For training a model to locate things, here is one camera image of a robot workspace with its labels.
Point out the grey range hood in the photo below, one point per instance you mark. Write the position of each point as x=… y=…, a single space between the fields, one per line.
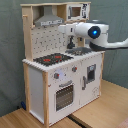
x=48 y=18

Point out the red left stove knob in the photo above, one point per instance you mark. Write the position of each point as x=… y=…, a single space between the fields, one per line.
x=56 y=75

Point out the black stovetop with red burners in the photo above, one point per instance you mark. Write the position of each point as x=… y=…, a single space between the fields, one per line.
x=52 y=59

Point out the grey ice dispenser panel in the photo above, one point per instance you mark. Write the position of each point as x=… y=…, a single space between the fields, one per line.
x=91 y=73

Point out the grey cupboard door handle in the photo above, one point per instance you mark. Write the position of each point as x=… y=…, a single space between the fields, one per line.
x=84 y=83

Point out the toy microwave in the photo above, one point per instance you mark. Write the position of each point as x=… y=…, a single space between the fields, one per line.
x=78 y=11

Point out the toy oven door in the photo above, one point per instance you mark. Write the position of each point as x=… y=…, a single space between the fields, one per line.
x=64 y=96

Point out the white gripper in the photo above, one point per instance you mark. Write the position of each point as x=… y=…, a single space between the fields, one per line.
x=67 y=29

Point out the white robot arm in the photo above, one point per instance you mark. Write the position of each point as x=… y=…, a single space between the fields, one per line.
x=96 y=32

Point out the wooden toy kitchen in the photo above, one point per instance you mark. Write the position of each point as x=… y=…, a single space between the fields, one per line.
x=40 y=84

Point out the black toy faucet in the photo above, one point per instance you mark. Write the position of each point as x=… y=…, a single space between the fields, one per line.
x=71 y=44

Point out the red stove knob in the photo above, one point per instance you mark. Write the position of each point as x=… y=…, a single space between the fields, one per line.
x=74 y=69
x=56 y=75

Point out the grey toy sink basin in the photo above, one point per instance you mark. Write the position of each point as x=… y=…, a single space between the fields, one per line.
x=69 y=51

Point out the small metal pot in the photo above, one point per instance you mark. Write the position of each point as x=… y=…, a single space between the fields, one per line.
x=82 y=51

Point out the red right stove knob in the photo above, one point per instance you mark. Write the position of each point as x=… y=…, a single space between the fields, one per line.
x=74 y=69

